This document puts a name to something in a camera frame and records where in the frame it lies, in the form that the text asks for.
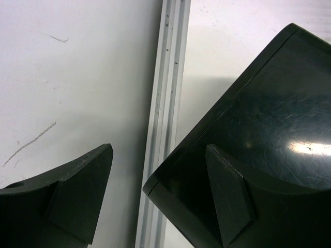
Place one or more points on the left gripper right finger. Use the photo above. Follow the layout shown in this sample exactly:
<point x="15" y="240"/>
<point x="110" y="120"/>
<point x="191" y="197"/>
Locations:
<point x="255" y="209"/>

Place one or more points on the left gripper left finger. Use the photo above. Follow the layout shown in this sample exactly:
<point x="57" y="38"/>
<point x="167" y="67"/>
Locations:
<point x="58" y="208"/>

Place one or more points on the black pink drawer unit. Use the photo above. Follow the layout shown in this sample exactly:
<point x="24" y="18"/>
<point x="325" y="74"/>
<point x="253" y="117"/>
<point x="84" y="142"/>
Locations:
<point x="275" y="118"/>

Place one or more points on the aluminium table edge rail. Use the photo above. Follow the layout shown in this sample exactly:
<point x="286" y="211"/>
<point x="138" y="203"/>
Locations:
<point x="163" y="118"/>

